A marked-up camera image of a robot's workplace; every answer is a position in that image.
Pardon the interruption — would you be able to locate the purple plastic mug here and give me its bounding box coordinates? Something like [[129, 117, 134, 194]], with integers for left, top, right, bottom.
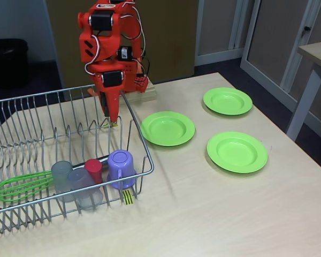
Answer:
[[106, 149, 137, 190]]

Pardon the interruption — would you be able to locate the red plastic cup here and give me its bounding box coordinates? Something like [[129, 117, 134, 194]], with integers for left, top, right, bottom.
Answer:
[[85, 158, 103, 184]]

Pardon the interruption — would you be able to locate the grey translucent plastic cup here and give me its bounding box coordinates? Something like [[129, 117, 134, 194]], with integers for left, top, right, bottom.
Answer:
[[67, 168, 104, 211], [51, 160, 75, 202]]

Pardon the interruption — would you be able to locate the green whisk with metal handle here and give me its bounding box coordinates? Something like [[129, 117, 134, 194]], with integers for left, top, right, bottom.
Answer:
[[0, 156, 109, 203]]

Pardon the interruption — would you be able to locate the yellow black striped tape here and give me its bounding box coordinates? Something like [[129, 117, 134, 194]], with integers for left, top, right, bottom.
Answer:
[[122, 189, 135, 206], [103, 120, 120, 130]]

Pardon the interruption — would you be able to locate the wooden base block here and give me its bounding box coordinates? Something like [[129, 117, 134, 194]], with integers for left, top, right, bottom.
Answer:
[[121, 80, 158, 104]]

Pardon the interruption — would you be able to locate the brown cork board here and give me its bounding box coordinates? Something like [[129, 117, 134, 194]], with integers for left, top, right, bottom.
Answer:
[[44, 0, 199, 89]]

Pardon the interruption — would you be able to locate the green plastic plate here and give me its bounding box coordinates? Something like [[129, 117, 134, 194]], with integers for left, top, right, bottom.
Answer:
[[202, 87, 254, 116], [140, 110, 196, 147], [206, 131, 269, 174]]

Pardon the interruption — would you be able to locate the black waste bin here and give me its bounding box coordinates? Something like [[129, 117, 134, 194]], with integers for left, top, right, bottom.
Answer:
[[0, 39, 29, 89]]

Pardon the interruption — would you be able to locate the grey tambour cabinet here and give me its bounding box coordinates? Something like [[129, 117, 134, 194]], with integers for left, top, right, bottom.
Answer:
[[194, 0, 254, 66]]

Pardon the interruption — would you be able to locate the grey cabinet with lock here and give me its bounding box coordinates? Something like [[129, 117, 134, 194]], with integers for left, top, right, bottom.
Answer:
[[240, 0, 321, 126]]

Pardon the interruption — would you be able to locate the beige side table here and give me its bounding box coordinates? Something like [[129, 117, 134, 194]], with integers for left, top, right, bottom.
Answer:
[[285, 40, 321, 141]]

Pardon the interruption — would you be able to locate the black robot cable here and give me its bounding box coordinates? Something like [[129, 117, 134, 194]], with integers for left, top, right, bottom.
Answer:
[[139, 57, 152, 79]]

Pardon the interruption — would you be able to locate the metal wire dish rack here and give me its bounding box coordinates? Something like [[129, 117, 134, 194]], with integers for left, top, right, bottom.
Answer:
[[0, 81, 155, 236]]

